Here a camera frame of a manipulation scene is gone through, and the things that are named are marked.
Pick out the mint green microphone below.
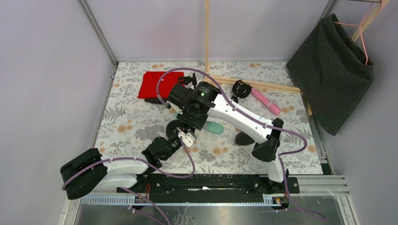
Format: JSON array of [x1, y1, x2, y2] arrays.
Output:
[[173, 113, 224, 135]]

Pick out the round-base mic stand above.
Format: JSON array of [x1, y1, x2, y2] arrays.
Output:
[[231, 80, 255, 146], [166, 120, 186, 138]]

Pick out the pink microphone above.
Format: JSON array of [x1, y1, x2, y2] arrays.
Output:
[[251, 88, 281, 115]]

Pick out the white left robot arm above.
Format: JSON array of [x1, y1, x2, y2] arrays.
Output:
[[60, 120, 197, 200]]

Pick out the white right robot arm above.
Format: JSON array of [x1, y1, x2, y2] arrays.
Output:
[[168, 82, 286, 183]]

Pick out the black tripod mic stand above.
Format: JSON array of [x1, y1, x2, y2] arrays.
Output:
[[177, 73, 198, 89]]

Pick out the floral table mat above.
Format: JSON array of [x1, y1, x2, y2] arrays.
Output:
[[95, 62, 323, 174]]

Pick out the wooden clothes rack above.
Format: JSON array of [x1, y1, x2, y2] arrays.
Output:
[[200, 0, 391, 116]]

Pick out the black microphone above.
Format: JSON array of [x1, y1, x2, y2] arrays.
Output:
[[144, 97, 167, 105]]

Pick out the red folded cloth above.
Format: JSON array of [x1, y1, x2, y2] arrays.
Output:
[[138, 71, 184, 99]]

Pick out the dark dotted hanging garment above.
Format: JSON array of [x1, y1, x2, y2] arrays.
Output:
[[286, 14, 374, 136]]

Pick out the pink clothes hanger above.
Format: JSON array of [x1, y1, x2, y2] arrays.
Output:
[[334, 0, 390, 66]]

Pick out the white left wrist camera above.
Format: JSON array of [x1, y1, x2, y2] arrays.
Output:
[[178, 131, 197, 147]]

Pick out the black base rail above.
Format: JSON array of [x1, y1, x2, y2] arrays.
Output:
[[129, 174, 300, 203]]

